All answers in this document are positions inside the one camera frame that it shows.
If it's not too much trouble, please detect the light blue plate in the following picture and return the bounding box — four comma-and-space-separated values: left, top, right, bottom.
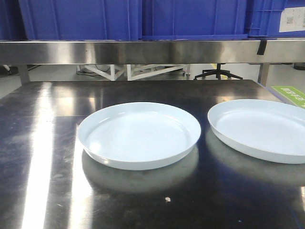
207, 99, 305, 164
77, 102, 201, 171

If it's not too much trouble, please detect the blue crate shelf middle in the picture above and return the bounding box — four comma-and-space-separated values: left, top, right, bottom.
142, 0, 247, 41

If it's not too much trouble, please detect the blue crate shelf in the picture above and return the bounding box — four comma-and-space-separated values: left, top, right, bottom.
19, 0, 142, 41
245, 0, 305, 38
142, 0, 247, 41

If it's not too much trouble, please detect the blue crate shelf left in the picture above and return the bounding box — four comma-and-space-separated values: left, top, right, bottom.
19, 0, 142, 41

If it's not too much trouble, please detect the blue crate shelf right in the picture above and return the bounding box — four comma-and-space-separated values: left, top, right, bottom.
245, 0, 305, 38

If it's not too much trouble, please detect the black chair base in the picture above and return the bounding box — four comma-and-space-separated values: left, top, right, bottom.
194, 63, 243, 80

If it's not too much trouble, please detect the black tape strip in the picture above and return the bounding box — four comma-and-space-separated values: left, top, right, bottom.
257, 39, 267, 55

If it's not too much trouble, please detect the green floor sign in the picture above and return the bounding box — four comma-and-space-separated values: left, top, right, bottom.
272, 86, 305, 108

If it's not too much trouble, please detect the white label on crate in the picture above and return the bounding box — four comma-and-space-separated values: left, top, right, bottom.
279, 7, 305, 32

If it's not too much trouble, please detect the white frame structure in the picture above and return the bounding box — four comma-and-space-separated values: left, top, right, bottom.
76, 64, 190, 81

